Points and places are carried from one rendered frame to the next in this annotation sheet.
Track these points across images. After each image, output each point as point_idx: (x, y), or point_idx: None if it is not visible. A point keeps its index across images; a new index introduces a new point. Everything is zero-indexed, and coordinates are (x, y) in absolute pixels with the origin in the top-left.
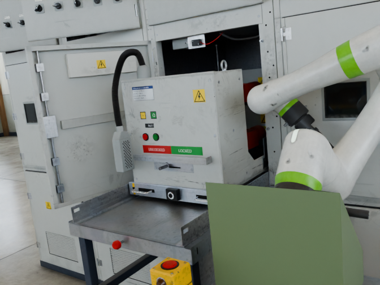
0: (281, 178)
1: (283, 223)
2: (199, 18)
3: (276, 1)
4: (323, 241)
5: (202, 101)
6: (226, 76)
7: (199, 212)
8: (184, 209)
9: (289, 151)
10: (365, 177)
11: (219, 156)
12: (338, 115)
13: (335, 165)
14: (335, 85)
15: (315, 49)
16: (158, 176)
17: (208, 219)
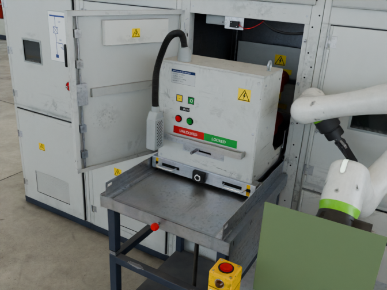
0: (329, 204)
1: (330, 248)
2: (243, 2)
3: (329, 7)
4: (362, 268)
5: (246, 100)
6: (272, 79)
7: (224, 198)
8: (209, 193)
9: (338, 180)
10: None
11: (253, 153)
12: (363, 126)
13: (370, 194)
14: None
15: (356, 63)
16: (185, 156)
17: (241, 213)
